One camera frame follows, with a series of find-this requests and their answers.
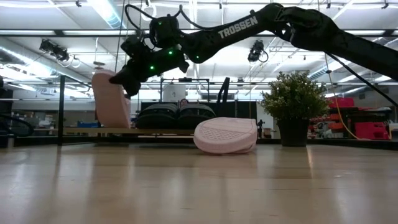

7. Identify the red crate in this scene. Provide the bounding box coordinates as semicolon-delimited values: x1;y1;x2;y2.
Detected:
354;121;391;141

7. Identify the black ceiling-mounted camera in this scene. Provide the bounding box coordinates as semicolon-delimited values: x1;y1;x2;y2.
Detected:
247;39;269;63
39;39;71;62

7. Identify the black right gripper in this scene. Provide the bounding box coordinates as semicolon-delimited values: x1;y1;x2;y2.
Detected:
108;45;190;98

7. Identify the white box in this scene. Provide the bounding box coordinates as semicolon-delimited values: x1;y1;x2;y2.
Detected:
162;84;187;103

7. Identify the green potted plant black pot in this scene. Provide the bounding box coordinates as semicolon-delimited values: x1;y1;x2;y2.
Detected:
259;70;331;147

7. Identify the black foam slide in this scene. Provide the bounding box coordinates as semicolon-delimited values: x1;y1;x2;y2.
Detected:
178;102;217;130
136;103;179;130

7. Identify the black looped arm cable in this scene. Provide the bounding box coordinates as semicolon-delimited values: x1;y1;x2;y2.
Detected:
124;3;218;32

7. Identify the thin black cable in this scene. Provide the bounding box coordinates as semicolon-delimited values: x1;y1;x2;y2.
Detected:
325;52;398;107

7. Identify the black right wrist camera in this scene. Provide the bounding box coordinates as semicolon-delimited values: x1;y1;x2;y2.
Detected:
120;34;150;58

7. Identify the pink foam slide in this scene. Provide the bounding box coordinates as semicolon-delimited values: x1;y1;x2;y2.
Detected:
91;70;132;129
193;116;259;155

